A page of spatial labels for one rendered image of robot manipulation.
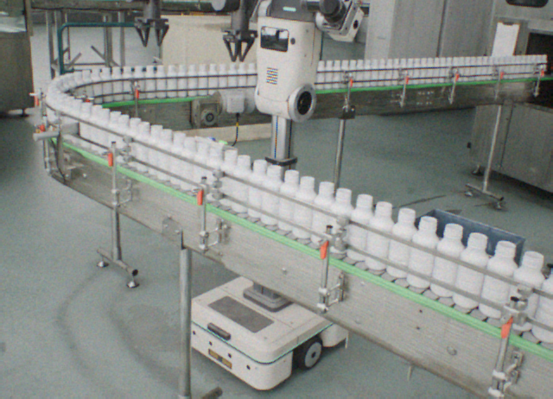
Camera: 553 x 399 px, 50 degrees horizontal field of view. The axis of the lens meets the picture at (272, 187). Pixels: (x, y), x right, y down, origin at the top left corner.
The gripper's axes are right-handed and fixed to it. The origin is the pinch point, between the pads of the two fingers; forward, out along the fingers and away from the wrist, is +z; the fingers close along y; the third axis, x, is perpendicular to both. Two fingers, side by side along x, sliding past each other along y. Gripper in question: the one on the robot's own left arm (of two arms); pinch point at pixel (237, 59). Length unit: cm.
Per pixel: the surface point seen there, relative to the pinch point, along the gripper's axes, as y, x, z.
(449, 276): -14, -85, 35
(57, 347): -16, 87, 142
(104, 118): -14, 51, 28
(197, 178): -15.2, -1.2, 35.7
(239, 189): -15.2, -19.5, 34.0
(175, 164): -14.5, 10.2, 34.4
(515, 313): -24, -103, 33
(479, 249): -14, -91, 27
